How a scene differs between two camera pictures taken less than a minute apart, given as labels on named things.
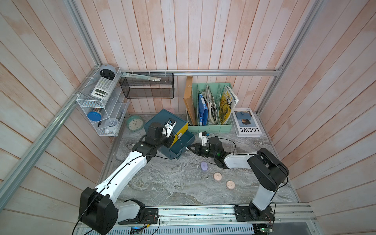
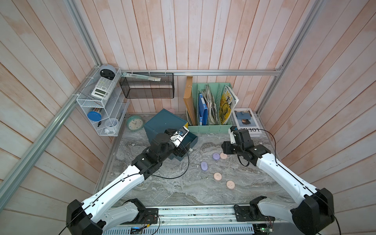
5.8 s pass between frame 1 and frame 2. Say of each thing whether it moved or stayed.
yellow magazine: stayed
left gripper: moved
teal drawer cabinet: stayed
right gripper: moved
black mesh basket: stayed
